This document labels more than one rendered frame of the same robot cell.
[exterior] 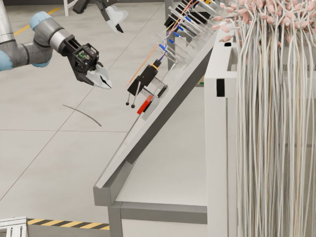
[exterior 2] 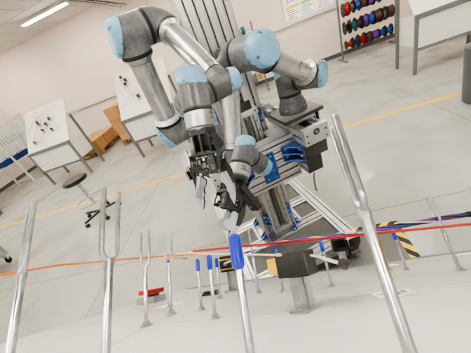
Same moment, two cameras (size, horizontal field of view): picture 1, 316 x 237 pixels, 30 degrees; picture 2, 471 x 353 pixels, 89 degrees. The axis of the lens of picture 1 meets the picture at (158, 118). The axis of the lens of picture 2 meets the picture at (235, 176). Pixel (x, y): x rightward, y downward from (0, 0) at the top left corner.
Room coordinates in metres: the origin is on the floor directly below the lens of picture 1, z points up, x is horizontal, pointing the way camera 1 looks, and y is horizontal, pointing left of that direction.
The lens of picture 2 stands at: (1.96, -0.42, 1.63)
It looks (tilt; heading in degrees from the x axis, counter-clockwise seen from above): 30 degrees down; 94
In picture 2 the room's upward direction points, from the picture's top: 23 degrees counter-clockwise
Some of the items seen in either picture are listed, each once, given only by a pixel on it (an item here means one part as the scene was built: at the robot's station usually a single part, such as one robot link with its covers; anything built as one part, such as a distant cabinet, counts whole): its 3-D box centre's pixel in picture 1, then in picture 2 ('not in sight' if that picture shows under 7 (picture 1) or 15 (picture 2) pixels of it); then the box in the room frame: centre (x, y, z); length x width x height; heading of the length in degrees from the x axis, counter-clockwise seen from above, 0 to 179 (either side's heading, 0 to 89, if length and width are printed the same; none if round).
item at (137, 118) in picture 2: not in sight; (152, 108); (0.55, 4.81, 0.83); 1.18 x 0.72 x 1.65; 168
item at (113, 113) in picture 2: not in sight; (138, 116); (-0.36, 6.50, 0.52); 1.20 x 0.81 x 1.04; 171
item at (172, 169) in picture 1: (229, 180); not in sight; (2.06, -0.27, 0.60); 1.17 x 0.58 x 0.40; 167
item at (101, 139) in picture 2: not in sight; (98, 142); (-1.93, 6.79, 0.22); 1.20 x 0.80 x 0.44; 82
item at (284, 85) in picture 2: not in sight; (287, 78); (2.32, 0.82, 1.33); 0.13 x 0.12 x 0.14; 131
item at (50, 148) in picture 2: not in sight; (58, 143); (-1.99, 5.39, 0.83); 1.18 x 0.72 x 1.65; 169
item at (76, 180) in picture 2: not in sight; (91, 196); (-0.32, 2.74, 0.34); 0.58 x 0.55 x 0.69; 110
